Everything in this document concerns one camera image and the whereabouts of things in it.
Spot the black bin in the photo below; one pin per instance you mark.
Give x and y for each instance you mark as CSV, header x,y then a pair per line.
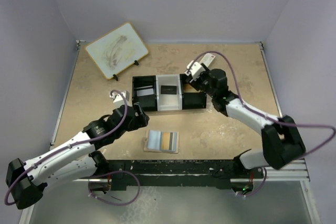
x,y
148,103
192,101

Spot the aluminium table frame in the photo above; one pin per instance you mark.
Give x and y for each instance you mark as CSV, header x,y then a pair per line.
x,y
80,156

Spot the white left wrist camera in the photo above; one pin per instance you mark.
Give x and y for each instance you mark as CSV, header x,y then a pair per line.
x,y
120,98

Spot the gold card in right bin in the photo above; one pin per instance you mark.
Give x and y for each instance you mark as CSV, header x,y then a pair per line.
x,y
187,88

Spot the white middle bin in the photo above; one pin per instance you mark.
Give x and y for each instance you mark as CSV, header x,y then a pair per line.
x,y
169,102

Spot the black board stand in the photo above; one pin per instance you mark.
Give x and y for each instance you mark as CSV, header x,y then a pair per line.
x,y
124,71

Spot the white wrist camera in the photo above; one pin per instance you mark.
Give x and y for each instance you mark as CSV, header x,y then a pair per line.
x,y
120,98
194,70

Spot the beige card holder wallet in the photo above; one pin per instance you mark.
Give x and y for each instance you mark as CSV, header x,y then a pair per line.
x,y
161,142

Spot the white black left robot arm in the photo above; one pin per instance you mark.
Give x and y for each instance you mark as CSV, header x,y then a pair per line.
x,y
79,157

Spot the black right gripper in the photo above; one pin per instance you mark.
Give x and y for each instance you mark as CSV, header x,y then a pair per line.
x,y
196,84

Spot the white board with wooden frame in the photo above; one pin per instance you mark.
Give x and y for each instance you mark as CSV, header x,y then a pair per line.
x,y
117,50

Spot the white card in left bin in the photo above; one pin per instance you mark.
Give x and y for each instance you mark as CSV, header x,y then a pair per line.
x,y
144,92

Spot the black card in middle bin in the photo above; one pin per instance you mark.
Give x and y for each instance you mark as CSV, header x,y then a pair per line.
x,y
168,90

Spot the black left bin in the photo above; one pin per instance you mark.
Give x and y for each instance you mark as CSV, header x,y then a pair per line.
x,y
148,103

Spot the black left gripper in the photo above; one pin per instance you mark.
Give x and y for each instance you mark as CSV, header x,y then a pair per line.
x,y
139,120

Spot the black right bin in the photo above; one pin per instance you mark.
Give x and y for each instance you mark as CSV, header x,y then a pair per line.
x,y
192,101

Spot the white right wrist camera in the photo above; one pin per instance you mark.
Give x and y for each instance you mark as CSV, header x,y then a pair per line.
x,y
194,70

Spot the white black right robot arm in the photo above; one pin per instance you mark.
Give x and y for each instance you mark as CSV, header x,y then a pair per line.
x,y
281,144

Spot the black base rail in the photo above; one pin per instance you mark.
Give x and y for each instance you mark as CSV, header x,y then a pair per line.
x,y
218,173

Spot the small white red box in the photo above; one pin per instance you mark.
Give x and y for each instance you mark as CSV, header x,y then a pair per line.
x,y
207,59

